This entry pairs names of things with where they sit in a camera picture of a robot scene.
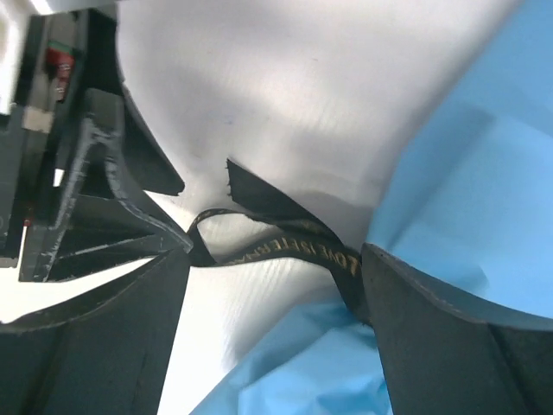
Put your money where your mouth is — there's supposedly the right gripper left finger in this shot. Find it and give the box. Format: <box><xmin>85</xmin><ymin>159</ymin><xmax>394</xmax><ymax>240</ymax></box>
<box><xmin>1</xmin><ymin>250</ymin><xmax>190</xmax><ymax>414</ymax></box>

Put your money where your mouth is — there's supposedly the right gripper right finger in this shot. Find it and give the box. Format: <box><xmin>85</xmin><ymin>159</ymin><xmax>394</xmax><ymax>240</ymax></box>
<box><xmin>362</xmin><ymin>245</ymin><xmax>552</xmax><ymax>414</ymax></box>

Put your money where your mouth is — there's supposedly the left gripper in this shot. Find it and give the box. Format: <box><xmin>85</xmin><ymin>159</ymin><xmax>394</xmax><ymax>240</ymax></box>
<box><xmin>1</xmin><ymin>8</ymin><xmax>193</xmax><ymax>281</ymax></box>

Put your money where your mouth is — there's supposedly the blue wrapping paper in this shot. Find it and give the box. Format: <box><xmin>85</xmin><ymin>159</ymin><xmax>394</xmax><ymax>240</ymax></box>
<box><xmin>195</xmin><ymin>1</ymin><xmax>552</xmax><ymax>414</ymax></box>

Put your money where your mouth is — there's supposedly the black printed ribbon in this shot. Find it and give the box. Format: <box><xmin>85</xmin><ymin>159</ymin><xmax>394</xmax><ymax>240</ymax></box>
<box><xmin>188</xmin><ymin>160</ymin><xmax>372</xmax><ymax>326</ymax></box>

